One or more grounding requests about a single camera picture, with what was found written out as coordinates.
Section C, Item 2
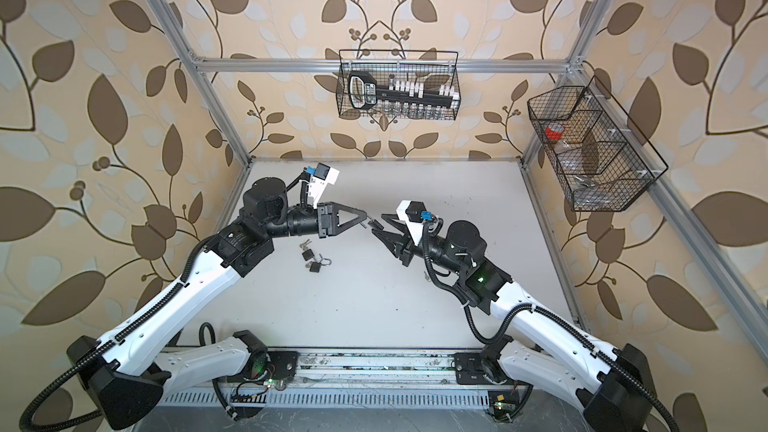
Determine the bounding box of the back wire basket black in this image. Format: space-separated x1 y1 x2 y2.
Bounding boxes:
336 47 462 121

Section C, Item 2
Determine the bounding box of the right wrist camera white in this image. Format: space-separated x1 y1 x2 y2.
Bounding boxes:
396 200 434 246

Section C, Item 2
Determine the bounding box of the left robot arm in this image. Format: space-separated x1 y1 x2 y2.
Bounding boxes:
19 168 367 431

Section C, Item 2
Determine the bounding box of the black tool rack with sockets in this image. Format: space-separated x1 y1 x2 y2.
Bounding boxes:
346 71 461 110

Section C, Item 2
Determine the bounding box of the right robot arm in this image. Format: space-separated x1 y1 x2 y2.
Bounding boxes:
372 212 680 431

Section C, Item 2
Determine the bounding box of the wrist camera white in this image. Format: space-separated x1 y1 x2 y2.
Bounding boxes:
396 200 434 246
299 163 339 208

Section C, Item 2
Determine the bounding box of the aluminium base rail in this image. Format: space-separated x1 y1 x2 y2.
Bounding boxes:
137 346 541 410

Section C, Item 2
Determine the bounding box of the red cap in basket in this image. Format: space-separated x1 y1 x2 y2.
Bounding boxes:
544 122 565 143

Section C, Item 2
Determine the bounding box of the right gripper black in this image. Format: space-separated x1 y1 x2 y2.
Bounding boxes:
375 213 466 279

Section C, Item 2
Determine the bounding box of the side wire basket black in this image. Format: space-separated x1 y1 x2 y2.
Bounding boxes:
527 77 668 212

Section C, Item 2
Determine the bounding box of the black padlock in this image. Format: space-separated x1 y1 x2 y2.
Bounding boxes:
368 219 384 230
306 257 332 273

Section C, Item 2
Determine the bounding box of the black padlock near left arm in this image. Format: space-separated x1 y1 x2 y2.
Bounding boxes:
299 239 316 262

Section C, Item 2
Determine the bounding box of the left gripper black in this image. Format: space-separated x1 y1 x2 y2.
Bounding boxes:
259 199 365 241

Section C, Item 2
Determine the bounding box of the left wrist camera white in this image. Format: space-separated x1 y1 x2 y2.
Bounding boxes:
299 163 339 208

